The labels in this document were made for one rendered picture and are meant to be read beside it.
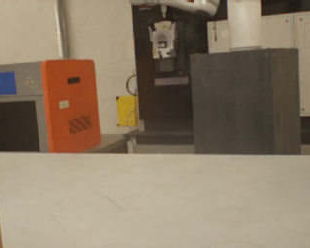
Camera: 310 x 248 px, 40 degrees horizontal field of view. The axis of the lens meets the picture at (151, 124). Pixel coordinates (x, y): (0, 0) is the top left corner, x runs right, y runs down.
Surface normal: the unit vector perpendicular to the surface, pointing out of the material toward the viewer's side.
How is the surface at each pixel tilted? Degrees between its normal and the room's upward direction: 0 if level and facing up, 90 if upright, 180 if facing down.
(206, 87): 90
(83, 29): 90
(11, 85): 90
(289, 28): 90
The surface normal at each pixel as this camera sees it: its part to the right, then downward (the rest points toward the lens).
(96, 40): -0.35, 0.14
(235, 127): -0.57, 0.14
